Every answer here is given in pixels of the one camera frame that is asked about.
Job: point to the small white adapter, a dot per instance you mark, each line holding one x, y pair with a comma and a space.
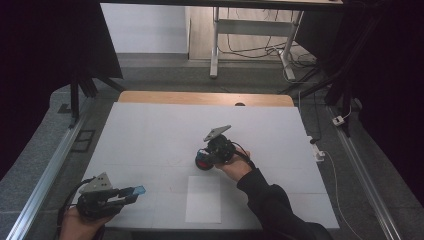
338, 120

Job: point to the round red ink pad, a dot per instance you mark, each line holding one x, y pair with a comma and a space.
202, 164

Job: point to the white paper sheet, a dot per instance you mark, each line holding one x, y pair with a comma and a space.
203, 200

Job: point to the clear blue stamp cap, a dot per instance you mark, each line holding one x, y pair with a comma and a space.
140, 190

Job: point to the black table grommet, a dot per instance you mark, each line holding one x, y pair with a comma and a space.
239, 104

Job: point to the person's right hand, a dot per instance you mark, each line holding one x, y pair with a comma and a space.
236, 166

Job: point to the white-legged desk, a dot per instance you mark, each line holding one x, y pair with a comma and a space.
253, 28

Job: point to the black floor frame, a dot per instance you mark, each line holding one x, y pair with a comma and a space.
83, 141

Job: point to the person's left hand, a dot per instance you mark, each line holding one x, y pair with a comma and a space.
80, 228

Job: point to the black metal stand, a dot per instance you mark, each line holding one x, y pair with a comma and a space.
75, 96

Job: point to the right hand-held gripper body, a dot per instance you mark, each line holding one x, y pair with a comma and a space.
221, 146

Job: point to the wooden table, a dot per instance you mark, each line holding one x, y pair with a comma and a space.
200, 98

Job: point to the large white table cover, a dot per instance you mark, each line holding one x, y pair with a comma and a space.
150, 133

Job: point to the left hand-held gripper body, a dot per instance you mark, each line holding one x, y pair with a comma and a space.
95, 200

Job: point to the black curtain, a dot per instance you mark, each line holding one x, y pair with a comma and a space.
50, 50
390, 83

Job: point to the aluminium rail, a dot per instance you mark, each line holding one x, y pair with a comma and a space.
50, 170
361, 170

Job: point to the white power plug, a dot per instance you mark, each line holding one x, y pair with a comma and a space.
318, 153

